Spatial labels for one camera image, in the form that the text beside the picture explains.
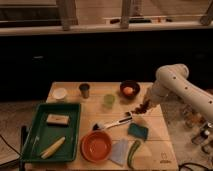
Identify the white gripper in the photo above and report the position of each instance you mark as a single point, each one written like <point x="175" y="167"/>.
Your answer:
<point x="154" y="95"/>

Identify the dark red grape bunch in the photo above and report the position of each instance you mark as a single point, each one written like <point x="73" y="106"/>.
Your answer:
<point x="141" y="109"/>

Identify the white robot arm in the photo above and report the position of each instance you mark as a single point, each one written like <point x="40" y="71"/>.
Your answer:
<point x="173" y="78"/>

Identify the green plastic cup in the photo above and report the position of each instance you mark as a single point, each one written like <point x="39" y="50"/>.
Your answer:
<point x="109" y="100"/>

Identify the dark metal cup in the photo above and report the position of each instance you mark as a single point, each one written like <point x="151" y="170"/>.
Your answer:
<point x="84" y="89"/>

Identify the dark brown bowl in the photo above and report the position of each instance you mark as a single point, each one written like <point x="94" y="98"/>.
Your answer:
<point x="130" y="83"/>

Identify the orange egg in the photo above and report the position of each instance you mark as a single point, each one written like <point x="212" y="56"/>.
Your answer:
<point x="128" y="90"/>

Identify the green sponge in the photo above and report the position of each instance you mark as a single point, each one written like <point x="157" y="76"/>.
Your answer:
<point x="138" y="131"/>

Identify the green chili pepper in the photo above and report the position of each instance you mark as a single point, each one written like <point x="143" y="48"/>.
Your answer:
<point x="132" y="150"/>

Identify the orange plastic bowl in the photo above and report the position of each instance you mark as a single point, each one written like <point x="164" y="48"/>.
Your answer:
<point x="96" y="146"/>

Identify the tan bar in tray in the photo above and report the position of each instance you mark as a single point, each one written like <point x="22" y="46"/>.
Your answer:
<point x="57" y="119"/>

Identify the green plastic tray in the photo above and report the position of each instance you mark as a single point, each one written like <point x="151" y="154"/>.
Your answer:
<point x="41" y="135"/>

